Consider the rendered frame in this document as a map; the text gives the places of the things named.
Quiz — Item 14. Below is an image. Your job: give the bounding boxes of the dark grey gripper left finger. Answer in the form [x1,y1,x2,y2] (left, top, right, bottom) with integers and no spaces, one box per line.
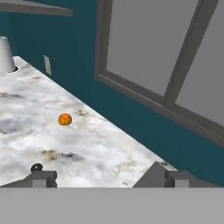
[0,170,58,188]

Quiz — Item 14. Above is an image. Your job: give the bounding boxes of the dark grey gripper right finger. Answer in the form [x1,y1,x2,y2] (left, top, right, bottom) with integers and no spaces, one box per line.
[132,161,217,188]

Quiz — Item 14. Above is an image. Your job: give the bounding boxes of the small black round object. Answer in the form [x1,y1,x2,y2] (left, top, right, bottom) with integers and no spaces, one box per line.
[30,163,44,173]

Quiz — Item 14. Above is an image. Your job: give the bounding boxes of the orange round fruit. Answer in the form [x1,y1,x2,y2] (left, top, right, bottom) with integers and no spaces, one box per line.
[58,113,73,127]

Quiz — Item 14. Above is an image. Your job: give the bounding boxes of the grey framed window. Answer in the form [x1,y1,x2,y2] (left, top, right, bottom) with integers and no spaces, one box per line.
[94,0,224,148]

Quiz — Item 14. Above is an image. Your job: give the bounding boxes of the white cone-shaped appliance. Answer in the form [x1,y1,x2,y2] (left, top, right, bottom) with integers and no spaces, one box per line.
[0,36,18,74]

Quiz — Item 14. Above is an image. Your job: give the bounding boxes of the white wall outlet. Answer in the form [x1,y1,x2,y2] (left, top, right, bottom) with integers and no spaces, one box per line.
[43,54,53,76]

